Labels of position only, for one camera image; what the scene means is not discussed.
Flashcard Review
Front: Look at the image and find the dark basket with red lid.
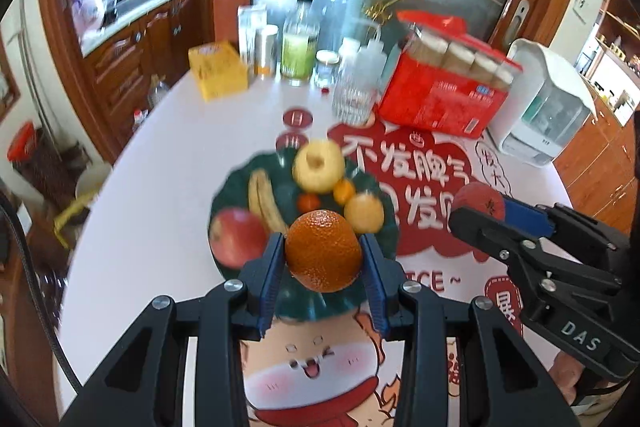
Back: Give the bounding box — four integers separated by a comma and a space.
7, 121, 81, 202

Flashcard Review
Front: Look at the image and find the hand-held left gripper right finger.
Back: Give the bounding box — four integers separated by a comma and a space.
359, 233, 571, 427

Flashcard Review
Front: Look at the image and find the large orange mandarin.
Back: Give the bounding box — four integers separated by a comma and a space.
285, 209, 363, 293

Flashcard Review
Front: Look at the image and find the red apple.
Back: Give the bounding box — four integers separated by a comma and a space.
208, 208, 269, 270

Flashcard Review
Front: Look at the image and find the wooden display shelf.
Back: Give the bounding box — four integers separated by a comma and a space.
597, 0, 640, 58

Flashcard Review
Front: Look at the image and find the small orange kumquat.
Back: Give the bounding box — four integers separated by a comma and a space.
332, 178, 357, 206

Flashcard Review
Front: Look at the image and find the red carton of jars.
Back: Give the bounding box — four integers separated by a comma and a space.
376, 10, 523, 138

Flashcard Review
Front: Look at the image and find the pale yellow round citrus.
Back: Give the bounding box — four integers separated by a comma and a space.
344, 193, 385, 235

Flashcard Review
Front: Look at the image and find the ribbed red round fruit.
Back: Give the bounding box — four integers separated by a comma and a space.
452, 183, 507, 228

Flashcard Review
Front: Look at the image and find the small glass jar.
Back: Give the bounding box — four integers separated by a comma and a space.
315, 50, 341, 88

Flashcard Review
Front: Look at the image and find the metal can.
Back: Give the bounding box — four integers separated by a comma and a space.
255, 25, 279, 75

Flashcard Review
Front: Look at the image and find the person's right hand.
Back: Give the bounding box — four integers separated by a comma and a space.
547, 349, 603, 408

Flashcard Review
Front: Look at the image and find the ribbed glass tumbler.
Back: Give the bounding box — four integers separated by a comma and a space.
332, 62, 378, 125

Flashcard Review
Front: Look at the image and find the white squeeze bottle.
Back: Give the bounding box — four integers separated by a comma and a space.
361, 29, 386, 80

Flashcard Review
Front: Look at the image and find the wooden kitchen cabinet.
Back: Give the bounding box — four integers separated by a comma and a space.
80, 0, 216, 142

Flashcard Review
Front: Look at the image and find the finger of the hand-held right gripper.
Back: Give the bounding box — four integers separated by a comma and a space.
447, 207, 621, 295
502, 197, 631, 258

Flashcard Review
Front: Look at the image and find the low wooden side cabinet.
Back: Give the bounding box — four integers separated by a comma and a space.
552, 107, 640, 233

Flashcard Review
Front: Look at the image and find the glass bottle green label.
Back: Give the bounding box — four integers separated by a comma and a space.
281, 0, 321, 86

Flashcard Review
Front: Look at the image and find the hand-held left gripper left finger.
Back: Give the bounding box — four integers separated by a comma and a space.
60, 232, 286, 427

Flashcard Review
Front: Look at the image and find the dark green scalloped plate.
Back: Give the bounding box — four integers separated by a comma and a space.
207, 147, 401, 323

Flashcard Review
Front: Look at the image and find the black cable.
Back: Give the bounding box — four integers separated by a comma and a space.
0, 192, 83, 395

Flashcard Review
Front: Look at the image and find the yellow apple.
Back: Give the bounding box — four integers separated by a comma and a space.
292, 139, 347, 194

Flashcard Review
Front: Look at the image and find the white bucket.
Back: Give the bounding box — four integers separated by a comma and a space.
75, 162, 113, 200

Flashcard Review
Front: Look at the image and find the silver door handle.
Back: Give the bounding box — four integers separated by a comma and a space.
509, 0, 531, 48

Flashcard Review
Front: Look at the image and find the yellow cardboard box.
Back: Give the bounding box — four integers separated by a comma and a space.
188, 41, 249, 102

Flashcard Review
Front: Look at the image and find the white countertop appliance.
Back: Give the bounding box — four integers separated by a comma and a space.
500, 38, 598, 166

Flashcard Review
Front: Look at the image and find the spotted yellow banana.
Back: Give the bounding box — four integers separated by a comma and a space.
248, 169, 290, 235

